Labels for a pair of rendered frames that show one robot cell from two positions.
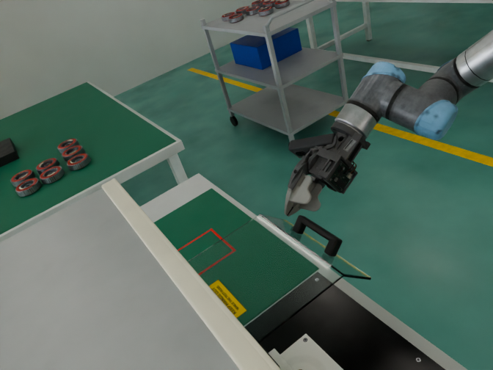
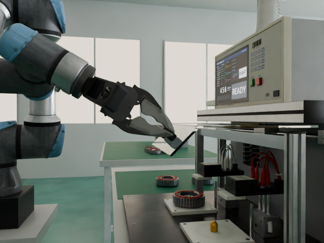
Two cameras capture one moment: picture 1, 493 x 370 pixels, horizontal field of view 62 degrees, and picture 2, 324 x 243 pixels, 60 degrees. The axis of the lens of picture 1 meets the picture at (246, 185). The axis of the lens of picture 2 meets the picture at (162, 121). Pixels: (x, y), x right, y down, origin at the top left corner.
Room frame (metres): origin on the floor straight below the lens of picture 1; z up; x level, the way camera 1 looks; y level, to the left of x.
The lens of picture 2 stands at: (1.23, 0.05, 1.08)
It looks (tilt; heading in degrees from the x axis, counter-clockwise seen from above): 0 degrees down; 193
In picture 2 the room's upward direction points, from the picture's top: straight up
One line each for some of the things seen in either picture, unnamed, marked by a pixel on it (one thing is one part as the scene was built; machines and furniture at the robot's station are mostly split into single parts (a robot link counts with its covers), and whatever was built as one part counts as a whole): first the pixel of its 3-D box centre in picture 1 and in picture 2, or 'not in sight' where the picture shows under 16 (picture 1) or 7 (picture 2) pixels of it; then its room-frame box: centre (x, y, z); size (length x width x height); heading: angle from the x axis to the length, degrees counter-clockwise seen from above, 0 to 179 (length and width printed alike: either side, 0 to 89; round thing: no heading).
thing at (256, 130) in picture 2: not in sight; (265, 129); (0.37, 0.16, 1.05); 0.06 x 0.04 x 0.04; 24
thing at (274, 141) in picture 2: not in sight; (230, 135); (0.32, 0.06, 1.03); 0.62 x 0.01 x 0.03; 24
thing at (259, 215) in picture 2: not in sight; (263, 221); (0.42, 0.15, 0.80); 0.08 x 0.05 x 0.06; 24
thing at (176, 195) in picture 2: not in sight; (188, 198); (0.25, -0.08, 0.80); 0.11 x 0.11 x 0.04
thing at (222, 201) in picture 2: not in sight; (227, 197); (0.20, 0.05, 0.80); 0.08 x 0.05 x 0.06; 24
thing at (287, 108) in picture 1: (276, 67); not in sight; (3.12, -0.51, 0.51); 1.01 x 0.60 x 1.01; 24
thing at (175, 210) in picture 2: not in sight; (188, 205); (0.25, -0.08, 0.78); 0.15 x 0.15 x 0.01; 24
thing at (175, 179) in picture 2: not in sight; (167, 181); (-0.14, -0.25, 0.77); 0.11 x 0.11 x 0.04
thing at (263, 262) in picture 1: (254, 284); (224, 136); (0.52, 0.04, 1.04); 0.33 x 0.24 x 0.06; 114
